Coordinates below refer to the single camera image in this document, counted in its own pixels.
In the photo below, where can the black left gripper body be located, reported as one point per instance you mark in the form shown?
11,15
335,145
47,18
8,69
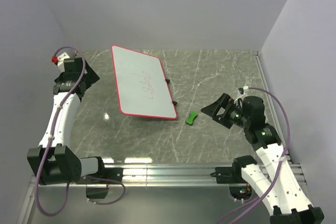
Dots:
60,78

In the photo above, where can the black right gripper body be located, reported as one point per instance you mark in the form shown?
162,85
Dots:
232,114

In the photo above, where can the green whiteboard eraser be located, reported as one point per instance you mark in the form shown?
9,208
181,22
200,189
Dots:
191,118

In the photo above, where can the red framed whiteboard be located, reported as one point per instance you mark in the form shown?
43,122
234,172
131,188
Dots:
141,85

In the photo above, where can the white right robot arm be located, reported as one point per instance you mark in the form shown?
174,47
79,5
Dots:
279,191

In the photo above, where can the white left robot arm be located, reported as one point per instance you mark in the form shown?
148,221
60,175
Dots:
53,162

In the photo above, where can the aluminium side rail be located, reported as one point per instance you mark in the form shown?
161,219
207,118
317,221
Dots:
272,103

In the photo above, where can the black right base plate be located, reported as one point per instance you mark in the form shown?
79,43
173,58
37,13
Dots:
223,175

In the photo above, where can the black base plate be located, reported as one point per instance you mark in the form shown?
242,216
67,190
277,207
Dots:
223,175
106,175

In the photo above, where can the aluminium mounting rail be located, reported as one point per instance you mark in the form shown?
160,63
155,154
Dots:
159,175

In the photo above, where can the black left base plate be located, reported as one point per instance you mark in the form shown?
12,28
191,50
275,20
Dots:
106,175

